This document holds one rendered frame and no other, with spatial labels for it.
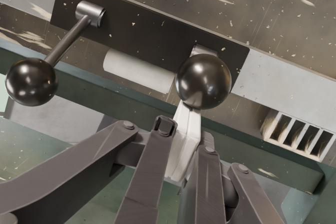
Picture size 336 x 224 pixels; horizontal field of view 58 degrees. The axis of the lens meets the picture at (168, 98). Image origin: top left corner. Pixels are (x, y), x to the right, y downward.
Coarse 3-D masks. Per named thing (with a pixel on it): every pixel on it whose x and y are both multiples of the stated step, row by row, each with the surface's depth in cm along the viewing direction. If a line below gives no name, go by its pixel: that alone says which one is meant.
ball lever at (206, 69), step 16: (208, 48) 30; (192, 64) 19; (208, 64) 19; (224, 64) 20; (176, 80) 20; (192, 80) 19; (208, 80) 19; (224, 80) 19; (192, 96) 19; (208, 96) 19; (224, 96) 20
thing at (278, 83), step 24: (0, 0) 32; (24, 0) 32; (48, 0) 31; (192, 24) 32; (240, 72) 31; (264, 72) 31; (288, 72) 31; (312, 72) 31; (264, 96) 32; (288, 96) 32; (312, 96) 31; (312, 120) 32
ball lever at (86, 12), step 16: (80, 16) 30; (96, 16) 29; (80, 32) 28; (64, 48) 26; (16, 64) 22; (32, 64) 22; (48, 64) 23; (16, 80) 22; (32, 80) 22; (48, 80) 22; (16, 96) 22; (32, 96) 22; (48, 96) 23
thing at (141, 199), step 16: (160, 128) 16; (160, 144) 15; (144, 160) 13; (160, 160) 13; (144, 176) 12; (160, 176) 12; (128, 192) 11; (144, 192) 11; (160, 192) 11; (128, 208) 9; (144, 208) 9
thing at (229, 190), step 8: (200, 136) 19; (208, 136) 19; (200, 144) 18; (208, 144) 18; (192, 160) 16; (192, 168) 16; (224, 168) 16; (224, 176) 15; (224, 184) 15; (232, 184) 15; (224, 192) 15; (232, 192) 15; (224, 200) 15; (232, 200) 15
